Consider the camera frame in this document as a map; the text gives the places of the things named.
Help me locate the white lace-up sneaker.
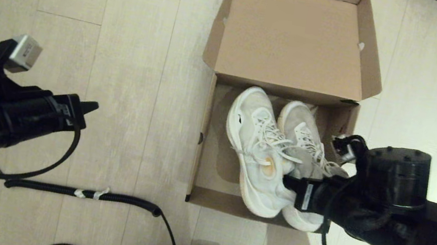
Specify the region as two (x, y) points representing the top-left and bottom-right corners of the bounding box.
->
(260, 98), (361, 238)
(212, 82), (314, 223)

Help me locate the brown cardboard shoe box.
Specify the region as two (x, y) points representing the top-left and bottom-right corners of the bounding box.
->
(176, 0), (398, 240)

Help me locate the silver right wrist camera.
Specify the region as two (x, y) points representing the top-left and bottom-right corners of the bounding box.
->
(328, 133), (361, 165)

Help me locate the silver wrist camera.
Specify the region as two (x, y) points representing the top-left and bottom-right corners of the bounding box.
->
(3, 32), (45, 77)
(328, 133), (361, 165)

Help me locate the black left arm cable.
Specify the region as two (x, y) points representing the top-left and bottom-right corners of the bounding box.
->
(0, 115), (82, 192)

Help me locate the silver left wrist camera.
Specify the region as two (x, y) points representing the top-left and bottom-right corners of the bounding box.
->
(3, 32), (45, 77)

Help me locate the black corrugated cable conduit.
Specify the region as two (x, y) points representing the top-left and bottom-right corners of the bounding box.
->
(0, 175), (195, 245)

